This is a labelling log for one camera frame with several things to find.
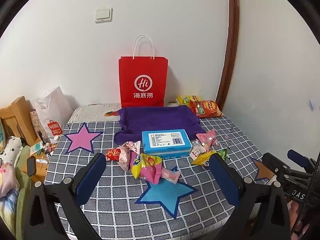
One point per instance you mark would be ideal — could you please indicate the white shopping bag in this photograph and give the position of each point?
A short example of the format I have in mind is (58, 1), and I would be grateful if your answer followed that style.
(53, 115)

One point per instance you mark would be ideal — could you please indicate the grey checked bedsheet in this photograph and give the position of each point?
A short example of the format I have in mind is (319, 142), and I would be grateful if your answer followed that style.
(120, 205)

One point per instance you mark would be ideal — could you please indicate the yellow chips bag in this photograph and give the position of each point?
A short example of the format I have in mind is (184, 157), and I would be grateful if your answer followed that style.
(185, 100)

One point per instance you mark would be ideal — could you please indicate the pale pink snack packet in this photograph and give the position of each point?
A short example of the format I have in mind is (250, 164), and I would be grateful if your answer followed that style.
(125, 160)

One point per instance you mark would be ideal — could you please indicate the purple towel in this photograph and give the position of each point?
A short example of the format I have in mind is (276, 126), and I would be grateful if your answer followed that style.
(155, 120)

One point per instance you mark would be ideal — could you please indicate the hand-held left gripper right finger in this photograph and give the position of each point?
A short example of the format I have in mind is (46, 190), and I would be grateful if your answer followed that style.
(223, 181)

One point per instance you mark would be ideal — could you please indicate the orange chips bag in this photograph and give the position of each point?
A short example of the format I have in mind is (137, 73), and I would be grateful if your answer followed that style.
(207, 108)

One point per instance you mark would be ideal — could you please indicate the wooden headboard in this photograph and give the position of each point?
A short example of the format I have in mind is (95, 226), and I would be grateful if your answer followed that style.
(15, 115)

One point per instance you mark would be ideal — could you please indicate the patterned paper bag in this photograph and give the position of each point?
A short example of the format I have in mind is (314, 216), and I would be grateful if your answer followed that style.
(36, 125)

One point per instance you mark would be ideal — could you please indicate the pink and white snack packet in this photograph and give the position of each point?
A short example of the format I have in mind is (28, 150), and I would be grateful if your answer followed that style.
(132, 146)

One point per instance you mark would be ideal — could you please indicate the wooden nightstand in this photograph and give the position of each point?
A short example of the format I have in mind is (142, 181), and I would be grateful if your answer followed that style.
(41, 166)

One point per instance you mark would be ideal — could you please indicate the white light switch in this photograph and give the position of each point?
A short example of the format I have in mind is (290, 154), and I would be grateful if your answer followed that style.
(103, 15)

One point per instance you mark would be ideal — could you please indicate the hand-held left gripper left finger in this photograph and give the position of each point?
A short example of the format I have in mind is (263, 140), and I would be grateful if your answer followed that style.
(90, 180)

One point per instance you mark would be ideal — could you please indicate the yellow and pink snack packet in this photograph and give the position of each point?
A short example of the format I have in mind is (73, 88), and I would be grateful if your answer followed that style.
(145, 163)

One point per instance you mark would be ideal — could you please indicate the blue tissue box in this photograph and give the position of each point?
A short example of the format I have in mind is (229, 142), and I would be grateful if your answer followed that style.
(165, 141)

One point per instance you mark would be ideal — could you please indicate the black phone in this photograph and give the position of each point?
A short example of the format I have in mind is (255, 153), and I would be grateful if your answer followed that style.
(31, 166)

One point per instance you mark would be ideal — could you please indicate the red paper bag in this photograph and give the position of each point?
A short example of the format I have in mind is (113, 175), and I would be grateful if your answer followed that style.
(142, 70)

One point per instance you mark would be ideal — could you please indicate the white dotted pillow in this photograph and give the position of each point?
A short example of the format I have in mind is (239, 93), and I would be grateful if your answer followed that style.
(11, 147)

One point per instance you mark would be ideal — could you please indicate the green snack packet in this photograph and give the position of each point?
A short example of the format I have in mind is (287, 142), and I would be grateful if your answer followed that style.
(222, 154)

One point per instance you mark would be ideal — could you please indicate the red snack packet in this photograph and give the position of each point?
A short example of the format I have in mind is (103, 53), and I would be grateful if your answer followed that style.
(112, 154)

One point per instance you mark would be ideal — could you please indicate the green blanket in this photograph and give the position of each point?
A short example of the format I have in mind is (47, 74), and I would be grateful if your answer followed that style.
(21, 190)

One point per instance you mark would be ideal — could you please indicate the dark pink snack packet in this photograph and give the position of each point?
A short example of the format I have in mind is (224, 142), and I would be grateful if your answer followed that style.
(207, 137)

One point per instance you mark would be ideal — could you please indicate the brown door frame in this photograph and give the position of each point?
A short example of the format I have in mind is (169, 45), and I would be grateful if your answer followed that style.
(231, 42)

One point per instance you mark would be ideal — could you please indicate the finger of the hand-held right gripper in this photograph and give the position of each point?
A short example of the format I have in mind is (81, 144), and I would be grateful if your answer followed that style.
(273, 163)
(298, 157)

